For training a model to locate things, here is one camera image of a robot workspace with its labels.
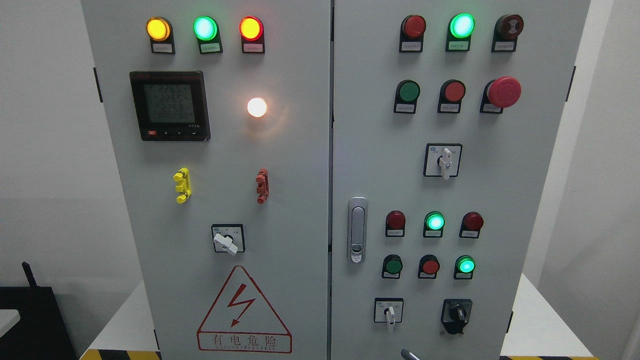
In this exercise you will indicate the green indicator lamp top left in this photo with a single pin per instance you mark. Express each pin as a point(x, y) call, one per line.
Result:
point(208, 35)

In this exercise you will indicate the green lit lamp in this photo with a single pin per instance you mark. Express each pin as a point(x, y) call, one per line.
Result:
point(433, 225)
point(464, 267)

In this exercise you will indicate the red push button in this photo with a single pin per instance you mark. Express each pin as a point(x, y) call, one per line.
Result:
point(451, 94)
point(428, 267)

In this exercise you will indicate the white lit indicator lamp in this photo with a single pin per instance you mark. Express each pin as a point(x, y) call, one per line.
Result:
point(257, 107)

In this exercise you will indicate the lower white rotary switch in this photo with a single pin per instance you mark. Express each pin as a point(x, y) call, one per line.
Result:
point(388, 310)

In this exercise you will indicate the white platform with hazard stripes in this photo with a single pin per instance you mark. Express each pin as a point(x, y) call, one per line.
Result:
point(536, 331)

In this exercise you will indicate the green push button lower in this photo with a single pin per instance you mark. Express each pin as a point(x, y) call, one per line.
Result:
point(392, 267)

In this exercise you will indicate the red push button lower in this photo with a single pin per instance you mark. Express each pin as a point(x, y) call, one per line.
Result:
point(428, 267)

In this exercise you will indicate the dark red lamp middle left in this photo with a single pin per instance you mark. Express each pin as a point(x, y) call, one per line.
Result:
point(395, 224)

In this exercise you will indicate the left grey cabinet door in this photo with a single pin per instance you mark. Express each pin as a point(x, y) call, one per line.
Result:
point(287, 237)

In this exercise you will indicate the upper right white rotary switch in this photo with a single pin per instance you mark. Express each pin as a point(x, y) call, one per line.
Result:
point(442, 160)

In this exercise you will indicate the black knob selector switch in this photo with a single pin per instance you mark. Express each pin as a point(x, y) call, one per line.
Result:
point(455, 315)

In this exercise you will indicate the black box with antenna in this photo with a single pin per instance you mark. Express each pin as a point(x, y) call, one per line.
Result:
point(40, 333)

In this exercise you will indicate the black digital power meter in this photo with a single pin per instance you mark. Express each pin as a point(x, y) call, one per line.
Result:
point(171, 106)

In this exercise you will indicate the green push button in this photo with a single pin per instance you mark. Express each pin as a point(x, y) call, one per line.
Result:
point(392, 267)
point(406, 97)

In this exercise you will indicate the red push button upper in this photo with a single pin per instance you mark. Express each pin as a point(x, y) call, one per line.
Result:
point(451, 94)

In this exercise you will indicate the green lit lamp lower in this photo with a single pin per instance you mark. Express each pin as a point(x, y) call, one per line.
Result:
point(464, 267)

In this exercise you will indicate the red lit indicator lamp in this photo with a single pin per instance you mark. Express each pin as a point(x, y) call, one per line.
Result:
point(252, 32)

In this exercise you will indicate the green lamp top right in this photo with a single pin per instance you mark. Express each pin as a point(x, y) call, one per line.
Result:
point(459, 32)

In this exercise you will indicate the yellow indicator lamp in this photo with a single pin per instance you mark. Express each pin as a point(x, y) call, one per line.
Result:
point(161, 34)

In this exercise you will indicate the dark red buzzer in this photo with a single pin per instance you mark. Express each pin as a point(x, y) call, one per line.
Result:
point(506, 32)

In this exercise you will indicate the left white rotary switch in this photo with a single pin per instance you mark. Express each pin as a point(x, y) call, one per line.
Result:
point(228, 238)

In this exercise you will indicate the right grey cabinet door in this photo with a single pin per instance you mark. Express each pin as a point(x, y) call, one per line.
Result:
point(380, 155)

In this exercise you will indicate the red electric hazard sign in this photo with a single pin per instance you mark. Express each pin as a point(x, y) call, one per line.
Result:
point(242, 320)

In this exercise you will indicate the red terminal connector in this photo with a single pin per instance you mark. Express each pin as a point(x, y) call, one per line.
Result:
point(262, 186)

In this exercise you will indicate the green push button upper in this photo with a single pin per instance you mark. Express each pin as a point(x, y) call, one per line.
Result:
point(406, 97)

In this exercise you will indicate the red lamp top right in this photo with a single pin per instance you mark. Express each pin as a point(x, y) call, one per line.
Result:
point(412, 32)

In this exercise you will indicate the white rotary switch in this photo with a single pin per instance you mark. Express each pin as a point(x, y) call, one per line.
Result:
point(442, 160)
point(228, 238)
point(388, 310)

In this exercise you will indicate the dark red lamp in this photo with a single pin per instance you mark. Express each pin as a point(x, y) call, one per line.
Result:
point(471, 225)
point(395, 224)

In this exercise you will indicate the silver door handle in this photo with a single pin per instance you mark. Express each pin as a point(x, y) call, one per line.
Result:
point(357, 228)

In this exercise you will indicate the grey cabinet door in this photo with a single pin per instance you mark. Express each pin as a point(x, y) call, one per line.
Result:
point(380, 155)
point(287, 237)

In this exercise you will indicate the red emergency stop button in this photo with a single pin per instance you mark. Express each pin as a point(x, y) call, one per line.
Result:
point(499, 94)

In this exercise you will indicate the yellow terminal connector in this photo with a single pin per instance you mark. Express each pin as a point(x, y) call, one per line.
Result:
point(183, 185)

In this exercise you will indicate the green lit lamp middle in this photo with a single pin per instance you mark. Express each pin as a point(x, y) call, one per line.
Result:
point(433, 225)

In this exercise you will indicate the dark red lamp middle right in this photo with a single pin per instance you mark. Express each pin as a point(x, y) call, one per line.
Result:
point(471, 225)

